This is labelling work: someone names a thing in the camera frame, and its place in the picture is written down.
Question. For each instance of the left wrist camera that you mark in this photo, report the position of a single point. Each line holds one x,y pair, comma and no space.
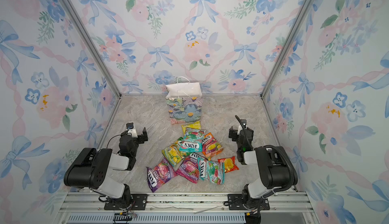
131,130

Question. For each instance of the orange Fox's fruits bag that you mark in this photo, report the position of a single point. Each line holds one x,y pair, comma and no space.
211,147

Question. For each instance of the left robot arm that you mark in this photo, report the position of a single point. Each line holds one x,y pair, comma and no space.
90,168

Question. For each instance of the green Fox's lemon bag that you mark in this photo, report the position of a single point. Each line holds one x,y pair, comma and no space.
173,154

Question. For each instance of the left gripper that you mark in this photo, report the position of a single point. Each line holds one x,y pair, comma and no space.
142,136

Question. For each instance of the red small snack packet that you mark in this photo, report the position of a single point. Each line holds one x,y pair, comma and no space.
229,164

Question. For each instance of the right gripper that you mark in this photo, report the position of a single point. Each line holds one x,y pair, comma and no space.
233,133

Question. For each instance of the corner aluminium post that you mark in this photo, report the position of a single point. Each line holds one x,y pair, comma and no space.
86,38
302,13

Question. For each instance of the yellow snack packet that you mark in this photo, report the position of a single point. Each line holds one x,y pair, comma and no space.
195,125

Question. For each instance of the left corner aluminium post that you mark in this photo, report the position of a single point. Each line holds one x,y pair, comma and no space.
86,38

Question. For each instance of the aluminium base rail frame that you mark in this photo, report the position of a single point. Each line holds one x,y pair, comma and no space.
189,208

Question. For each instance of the teal mint Fox's bag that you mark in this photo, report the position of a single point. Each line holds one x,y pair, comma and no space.
192,140
213,171

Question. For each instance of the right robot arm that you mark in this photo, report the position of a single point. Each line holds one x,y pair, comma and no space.
275,169

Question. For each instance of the purple fox's berries bag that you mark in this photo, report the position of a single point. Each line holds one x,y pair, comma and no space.
189,167
160,174

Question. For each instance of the right corner aluminium post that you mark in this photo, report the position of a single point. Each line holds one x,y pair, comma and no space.
302,13

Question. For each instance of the floral paper gift bag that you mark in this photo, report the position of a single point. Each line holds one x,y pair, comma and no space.
184,101

